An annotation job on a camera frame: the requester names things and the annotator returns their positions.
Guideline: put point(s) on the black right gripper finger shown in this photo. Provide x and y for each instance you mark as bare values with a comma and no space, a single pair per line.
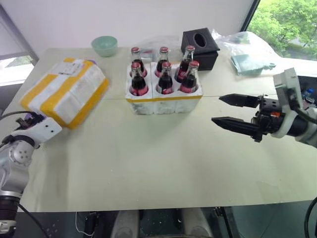
237,125
240,100

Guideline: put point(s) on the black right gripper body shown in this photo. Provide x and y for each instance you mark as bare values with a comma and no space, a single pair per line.
270,121

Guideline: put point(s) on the glass cola bottle red cap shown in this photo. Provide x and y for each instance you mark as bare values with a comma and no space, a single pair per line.
184,68
165,81
189,81
163,57
138,84
135,55

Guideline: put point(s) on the white foam lid yellow tape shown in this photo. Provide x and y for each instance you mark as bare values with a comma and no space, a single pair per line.
64,99

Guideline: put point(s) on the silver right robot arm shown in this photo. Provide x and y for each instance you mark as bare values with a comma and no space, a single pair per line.
309,131

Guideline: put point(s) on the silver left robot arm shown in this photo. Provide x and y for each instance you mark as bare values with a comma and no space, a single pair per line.
21,155

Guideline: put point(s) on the black leather tissue box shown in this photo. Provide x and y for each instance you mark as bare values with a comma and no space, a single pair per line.
208,62

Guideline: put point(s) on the dark bin with bottles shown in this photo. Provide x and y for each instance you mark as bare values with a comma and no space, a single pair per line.
309,83

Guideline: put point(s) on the white foam bottle crate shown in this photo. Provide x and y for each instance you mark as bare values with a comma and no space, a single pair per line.
163,106

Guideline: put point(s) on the small blue capped bottle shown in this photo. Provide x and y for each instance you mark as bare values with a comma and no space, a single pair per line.
308,95

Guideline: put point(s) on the large clear plastic bag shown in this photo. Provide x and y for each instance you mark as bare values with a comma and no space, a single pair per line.
260,47

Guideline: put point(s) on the small clear plastic bag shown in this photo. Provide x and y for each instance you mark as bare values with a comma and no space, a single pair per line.
171,42

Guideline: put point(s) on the grey rounded shape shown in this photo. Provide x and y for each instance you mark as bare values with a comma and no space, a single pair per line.
125,225
196,225

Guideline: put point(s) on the pale green bowl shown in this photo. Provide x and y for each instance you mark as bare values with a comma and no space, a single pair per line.
104,47

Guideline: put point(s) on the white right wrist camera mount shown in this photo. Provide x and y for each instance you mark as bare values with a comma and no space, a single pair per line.
284,84

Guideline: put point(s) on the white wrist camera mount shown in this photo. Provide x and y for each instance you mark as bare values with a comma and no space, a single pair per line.
284,84
47,129

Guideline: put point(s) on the dark window frame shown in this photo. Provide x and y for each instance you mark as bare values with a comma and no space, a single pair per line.
251,15

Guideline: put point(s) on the black table frame leg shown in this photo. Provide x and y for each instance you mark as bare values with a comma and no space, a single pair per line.
226,223
91,223

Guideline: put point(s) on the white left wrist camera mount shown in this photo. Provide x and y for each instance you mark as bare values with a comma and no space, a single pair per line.
47,129

